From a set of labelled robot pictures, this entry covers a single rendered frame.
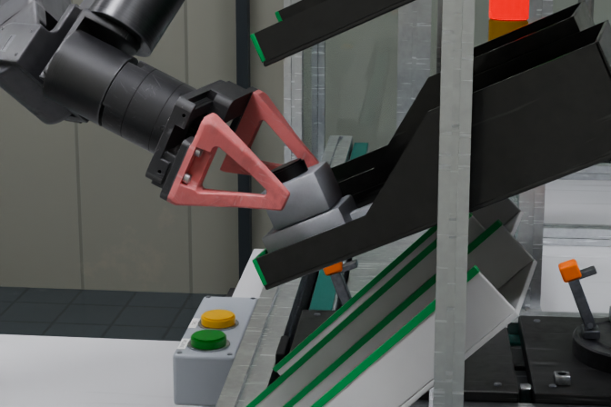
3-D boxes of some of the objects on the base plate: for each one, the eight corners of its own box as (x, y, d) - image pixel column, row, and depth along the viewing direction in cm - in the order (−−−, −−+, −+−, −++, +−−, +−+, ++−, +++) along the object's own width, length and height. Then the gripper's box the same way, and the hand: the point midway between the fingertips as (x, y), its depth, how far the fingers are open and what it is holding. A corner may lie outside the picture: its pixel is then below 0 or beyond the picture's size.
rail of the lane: (215, 504, 132) (213, 402, 130) (299, 254, 219) (299, 190, 216) (269, 506, 132) (269, 404, 129) (332, 255, 218) (333, 191, 216)
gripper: (137, 118, 106) (308, 206, 104) (63, 149, 93) (257, 252, 90) (169, 42, 104) (344, 130, 102) (98, 63, 91) (298, 165, 89)
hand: (293, 183), depth 96 cm, fingers open, 9 cm apart
